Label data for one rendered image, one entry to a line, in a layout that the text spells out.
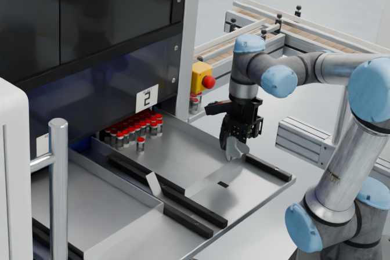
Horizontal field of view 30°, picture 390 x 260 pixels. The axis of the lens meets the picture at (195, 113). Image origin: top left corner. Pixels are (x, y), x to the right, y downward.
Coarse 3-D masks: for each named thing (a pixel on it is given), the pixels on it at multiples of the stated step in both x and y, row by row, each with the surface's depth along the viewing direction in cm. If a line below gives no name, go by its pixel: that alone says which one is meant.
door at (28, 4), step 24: (0, 0) 148; (24, 0) 154; (48, 0) 159; (0, 24) 151; (24, 24) 156; (48, 24) 161; (0, 48) 153; (24, 48) 159; (48, 48) 164; (0, 72) 156; (24, 72) 161
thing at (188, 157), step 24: (168, 120) 215; (96, 144) 198; (168, 144) 205; (192, 144) 206; (216, 144) 205; (144, 168) 189; (168, 168) 195; (192, 168) 196; (216, 168) 197; (192, 192) 184
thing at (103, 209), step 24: (48, 168) 190; (72, 168) 191; (96, 168) 188; (48, 192) 181; (72, 192) 182; (96, 192) 182; (120, 192) 183; (144, 192) 179; (48, 216) 172; (72, 216) 173; (96, 216) 174; (120, 216) 175; (144, 216) 171; (72, 240) 166; (96, 240) 166; (120, 240) 167
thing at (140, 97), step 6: (150, 90) 198; (156, 90) 201; (138, 96) 195; (144, 96) 197; (150, 96) 200; (156, 96) 202; (138, 102) 196; (144, 102) 198; (150, 102) 201; (156, 102) 203; (138, 108) 197; (144, 108) 199
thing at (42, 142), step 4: (40, 136) 171; (44, 136) 172; (48, 136) 173; (40, 140) 172; (44, 140) 173; (48, 140) 174; (40, 144) 172; (44, 144) 173; (48, 144) 174; (40, 148) 173; (44, 148) 174; (48, 148) 175; (40, 152) 173; (44, 152) 174
